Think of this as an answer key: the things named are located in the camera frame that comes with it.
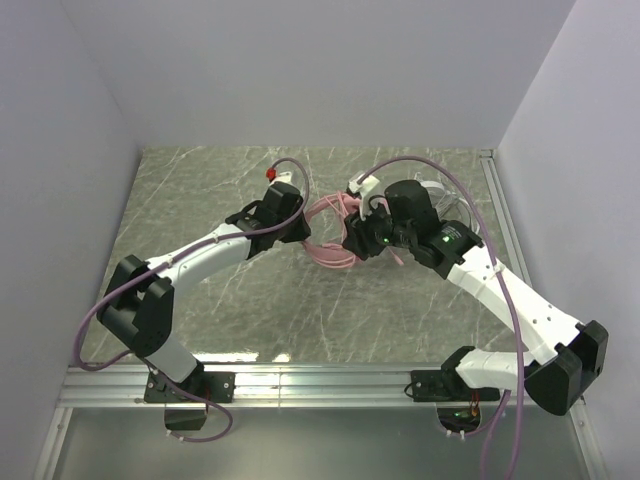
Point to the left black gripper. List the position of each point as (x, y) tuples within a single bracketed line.
[(298, 230)]

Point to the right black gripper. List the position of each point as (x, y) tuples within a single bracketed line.
[(353, 239)]

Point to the pink headset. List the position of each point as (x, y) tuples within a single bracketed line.
[(325, 246)]

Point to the white headset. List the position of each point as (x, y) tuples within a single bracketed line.
[(445, 200)]

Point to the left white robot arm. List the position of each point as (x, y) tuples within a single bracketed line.
[(141, 294)]

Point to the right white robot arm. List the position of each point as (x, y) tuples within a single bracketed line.
[(563, 356)]

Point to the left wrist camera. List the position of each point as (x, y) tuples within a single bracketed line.
[(274, 176)]

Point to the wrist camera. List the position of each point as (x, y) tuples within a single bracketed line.
[(274, 176), (364, 187)]

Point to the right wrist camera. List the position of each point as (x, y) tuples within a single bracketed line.
[(364, 187)]

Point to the right side aluminium rail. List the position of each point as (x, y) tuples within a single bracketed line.
[(515, 273)]

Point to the aluminium rail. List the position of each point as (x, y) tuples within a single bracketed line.
[(515, 273), (270, 385)]

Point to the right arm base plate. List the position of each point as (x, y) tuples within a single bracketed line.
[(430, 385)]

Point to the front aluminium rail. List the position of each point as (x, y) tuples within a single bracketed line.
[(270, 385)]

